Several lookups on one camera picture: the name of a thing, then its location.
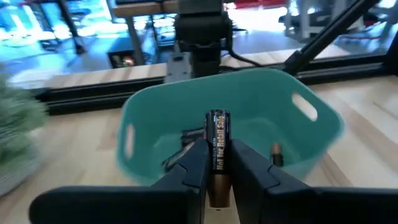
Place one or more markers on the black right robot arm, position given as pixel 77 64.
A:
pixel 200 31

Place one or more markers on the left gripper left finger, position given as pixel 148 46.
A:
pixel 124 205

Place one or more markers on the green potted artificial plant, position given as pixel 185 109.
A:
pixel 15 130

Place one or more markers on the light teal plastic bin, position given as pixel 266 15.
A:
pixel 248 93

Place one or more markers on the distant wooden table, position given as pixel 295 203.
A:
pixel 140 7

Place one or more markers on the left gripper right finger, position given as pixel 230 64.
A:
pixel 295 205

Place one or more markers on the black aluminium table frame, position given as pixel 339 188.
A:
pixel 93 93

